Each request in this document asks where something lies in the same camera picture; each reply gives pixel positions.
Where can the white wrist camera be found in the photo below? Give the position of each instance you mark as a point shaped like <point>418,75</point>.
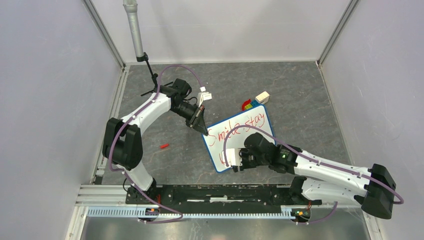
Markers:
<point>232,156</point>
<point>203,95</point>

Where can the slotted aluminium cable duct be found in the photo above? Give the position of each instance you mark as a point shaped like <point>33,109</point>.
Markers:
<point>155,213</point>

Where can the blue framed whiteboard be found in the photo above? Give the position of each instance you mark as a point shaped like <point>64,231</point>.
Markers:
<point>221,135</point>

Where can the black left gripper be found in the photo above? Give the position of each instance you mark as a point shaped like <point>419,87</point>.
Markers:
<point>197,121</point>

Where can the green lego brick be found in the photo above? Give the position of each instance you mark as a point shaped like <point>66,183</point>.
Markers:
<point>247,107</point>

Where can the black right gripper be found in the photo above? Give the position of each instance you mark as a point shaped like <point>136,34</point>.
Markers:
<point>244,165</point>

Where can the white lego brick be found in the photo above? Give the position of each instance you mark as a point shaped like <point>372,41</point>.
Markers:
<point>263,97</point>

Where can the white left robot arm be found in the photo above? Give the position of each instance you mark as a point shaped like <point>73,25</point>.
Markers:
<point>122,143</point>

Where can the blue lego brick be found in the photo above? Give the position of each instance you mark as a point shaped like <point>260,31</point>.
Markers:
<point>254,103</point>

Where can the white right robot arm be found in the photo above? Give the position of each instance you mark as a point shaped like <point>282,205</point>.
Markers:
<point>318,180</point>

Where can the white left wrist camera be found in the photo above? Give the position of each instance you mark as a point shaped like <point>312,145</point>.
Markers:
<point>203,95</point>

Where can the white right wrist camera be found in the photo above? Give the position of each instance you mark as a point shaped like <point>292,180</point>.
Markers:
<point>232,156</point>

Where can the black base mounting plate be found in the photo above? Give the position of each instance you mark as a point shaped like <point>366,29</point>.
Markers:
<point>220,198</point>

